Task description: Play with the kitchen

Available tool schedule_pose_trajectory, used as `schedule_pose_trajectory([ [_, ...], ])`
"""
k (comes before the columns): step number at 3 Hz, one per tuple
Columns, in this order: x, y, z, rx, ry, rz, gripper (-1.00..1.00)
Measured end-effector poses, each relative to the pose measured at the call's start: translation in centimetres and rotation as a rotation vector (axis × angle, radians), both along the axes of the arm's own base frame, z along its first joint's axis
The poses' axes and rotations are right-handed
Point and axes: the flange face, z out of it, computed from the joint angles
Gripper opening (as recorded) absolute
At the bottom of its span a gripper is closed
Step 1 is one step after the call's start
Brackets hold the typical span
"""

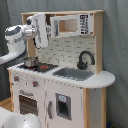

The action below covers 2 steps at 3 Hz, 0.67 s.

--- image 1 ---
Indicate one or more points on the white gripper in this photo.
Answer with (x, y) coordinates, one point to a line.
(36, 28)

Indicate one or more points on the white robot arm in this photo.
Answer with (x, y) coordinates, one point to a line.
(15, 37)

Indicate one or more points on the silver toy pot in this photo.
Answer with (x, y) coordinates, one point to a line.
(31, 61)

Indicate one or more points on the grey toy sink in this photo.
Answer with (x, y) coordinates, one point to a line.
(73, 74)

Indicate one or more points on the red right oven knob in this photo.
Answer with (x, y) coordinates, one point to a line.
(35, 84)

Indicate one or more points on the wooden toy kitchen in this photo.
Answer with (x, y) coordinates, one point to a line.
(64, 52)

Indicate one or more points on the red left oven knob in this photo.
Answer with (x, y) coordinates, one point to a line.
(16, 78)

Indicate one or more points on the red oven knob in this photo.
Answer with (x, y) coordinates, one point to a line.
(35, 84)
(16, 78)

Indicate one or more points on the black toy faucet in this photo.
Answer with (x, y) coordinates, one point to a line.
(83, 63)

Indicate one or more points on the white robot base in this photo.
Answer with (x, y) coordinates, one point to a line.
(12, 120)

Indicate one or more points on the toy oven door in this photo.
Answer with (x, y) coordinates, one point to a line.
(27, 101)

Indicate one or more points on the black toy stovetop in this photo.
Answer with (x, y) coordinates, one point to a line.
(41, 67)

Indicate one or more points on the white cabinet door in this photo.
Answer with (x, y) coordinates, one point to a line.
(64, 105)

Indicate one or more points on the grey range hood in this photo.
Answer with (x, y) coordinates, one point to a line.
(48, 28)

